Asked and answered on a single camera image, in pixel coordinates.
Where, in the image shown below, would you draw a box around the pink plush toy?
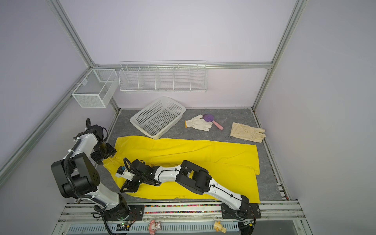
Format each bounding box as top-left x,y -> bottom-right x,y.
148,220 -> 162,235

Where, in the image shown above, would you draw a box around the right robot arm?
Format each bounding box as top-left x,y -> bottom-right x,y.
116,158 -> 261,222

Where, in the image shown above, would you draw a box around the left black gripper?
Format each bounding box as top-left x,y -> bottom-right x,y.
91,141 -> 117,165

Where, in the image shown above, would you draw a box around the yellow trousers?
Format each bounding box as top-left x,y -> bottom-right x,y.
103,136 -> 260,203

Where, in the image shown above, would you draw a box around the yellow duck toy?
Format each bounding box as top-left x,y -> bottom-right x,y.
213,221 -> 227,233

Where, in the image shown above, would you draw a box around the black corrugated cable hose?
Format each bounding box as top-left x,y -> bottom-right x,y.
64,118 -> 108,208

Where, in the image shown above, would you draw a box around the white wire wall shelf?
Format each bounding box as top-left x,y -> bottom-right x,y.
118,60 -> 208,93

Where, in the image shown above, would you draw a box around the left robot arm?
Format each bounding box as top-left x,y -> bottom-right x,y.
51,119 -> 131,221

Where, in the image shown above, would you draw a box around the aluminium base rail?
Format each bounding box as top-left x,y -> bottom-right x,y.
57,201 -> 306,224

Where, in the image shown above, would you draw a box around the white knit glove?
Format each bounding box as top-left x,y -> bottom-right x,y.
185,115 -> 212,132

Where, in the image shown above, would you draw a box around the white mesh wall box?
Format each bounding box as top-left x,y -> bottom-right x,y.
72,69 -> 119,108

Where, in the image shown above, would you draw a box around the white plastic laundry basket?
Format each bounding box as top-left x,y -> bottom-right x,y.
130,97 -> 186,140

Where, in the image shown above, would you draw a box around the purple and pink brush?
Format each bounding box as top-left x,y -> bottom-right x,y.
203,114 -> 224,130

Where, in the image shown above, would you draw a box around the beige leather glove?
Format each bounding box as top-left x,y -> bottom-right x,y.
230,122 -> 266,143

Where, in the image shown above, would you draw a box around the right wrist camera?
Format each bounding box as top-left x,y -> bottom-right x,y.
116,166 -> 134,181

